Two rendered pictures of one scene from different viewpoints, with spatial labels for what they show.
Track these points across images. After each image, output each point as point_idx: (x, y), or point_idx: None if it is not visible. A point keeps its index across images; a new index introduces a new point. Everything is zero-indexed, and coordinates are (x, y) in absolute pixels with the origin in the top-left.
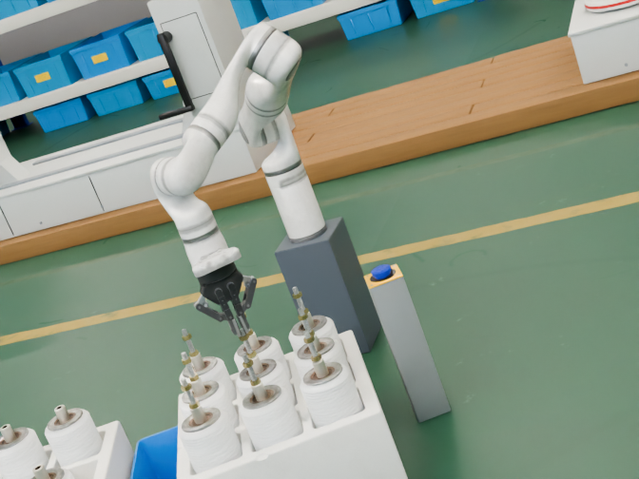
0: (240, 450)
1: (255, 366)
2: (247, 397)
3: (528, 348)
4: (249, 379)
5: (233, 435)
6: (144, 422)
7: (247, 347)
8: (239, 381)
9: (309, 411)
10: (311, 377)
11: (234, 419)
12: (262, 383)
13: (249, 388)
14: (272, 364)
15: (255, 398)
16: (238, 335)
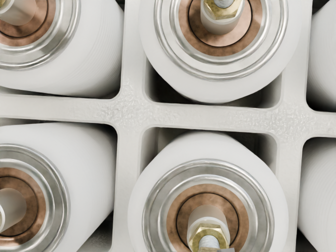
0: (316, 22)
1: (210, 210)
2: (265, 44)
3: None
4: (243, 169)
5: (330, 10)
6: None
7: (212, 244)
8: (278, 205)
9: (121, 68)
10: (52, 7)
11: (313, 174)
12: (205, 141)
13: (250, 152)
14: (155, 216)
15: (242, 27)
16: (234, 249)
